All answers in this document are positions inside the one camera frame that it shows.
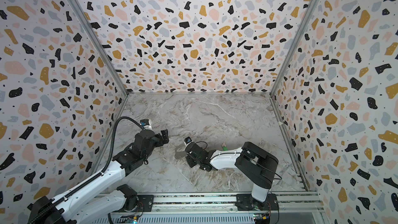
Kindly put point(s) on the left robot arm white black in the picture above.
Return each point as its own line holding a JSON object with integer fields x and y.
{"x": 77, "y": 205}

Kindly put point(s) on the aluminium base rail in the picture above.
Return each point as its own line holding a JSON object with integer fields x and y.
{"x": 230, "y": 202}

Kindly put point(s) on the green key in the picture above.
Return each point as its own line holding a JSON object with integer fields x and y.
{"x": 224, "y": 147}

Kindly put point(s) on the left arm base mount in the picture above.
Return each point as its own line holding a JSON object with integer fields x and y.
{"x": 138, "y": 204}

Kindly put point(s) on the white perforated cable duct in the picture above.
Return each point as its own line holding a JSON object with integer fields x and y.
{"x": 228, "y": 218}

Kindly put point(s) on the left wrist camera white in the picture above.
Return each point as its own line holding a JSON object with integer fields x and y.
{"x": 146, "y": 124}

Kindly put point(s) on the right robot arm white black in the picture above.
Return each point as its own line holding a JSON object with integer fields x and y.
{"x": 254, "y": 162}

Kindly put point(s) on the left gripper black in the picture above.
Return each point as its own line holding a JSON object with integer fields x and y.
{"x": 165, "y": 136}

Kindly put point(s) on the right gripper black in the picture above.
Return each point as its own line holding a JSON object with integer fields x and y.
{"x": 187, "y": 158}

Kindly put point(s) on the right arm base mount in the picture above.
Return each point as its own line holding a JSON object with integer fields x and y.
{"x": 255, "y": 202}

